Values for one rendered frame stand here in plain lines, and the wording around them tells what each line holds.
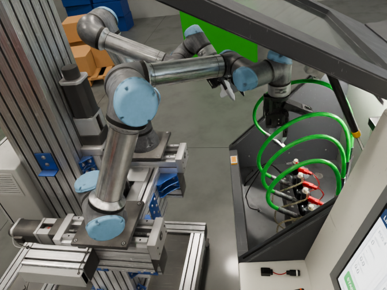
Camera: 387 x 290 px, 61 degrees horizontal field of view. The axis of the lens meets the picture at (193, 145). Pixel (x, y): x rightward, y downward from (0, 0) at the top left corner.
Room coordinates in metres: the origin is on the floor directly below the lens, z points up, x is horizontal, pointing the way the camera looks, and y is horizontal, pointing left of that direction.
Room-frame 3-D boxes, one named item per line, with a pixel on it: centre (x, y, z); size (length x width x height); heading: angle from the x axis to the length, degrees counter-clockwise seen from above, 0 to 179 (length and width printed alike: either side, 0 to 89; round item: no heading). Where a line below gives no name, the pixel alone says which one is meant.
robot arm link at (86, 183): (0.87, 0.37, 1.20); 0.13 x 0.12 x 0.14; 19
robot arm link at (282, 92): (0.97, -0.32, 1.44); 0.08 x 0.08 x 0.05
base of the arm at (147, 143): (1.36, 0.24, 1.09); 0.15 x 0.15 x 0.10
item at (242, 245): (0.99, -0.15, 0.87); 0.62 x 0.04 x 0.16; 172
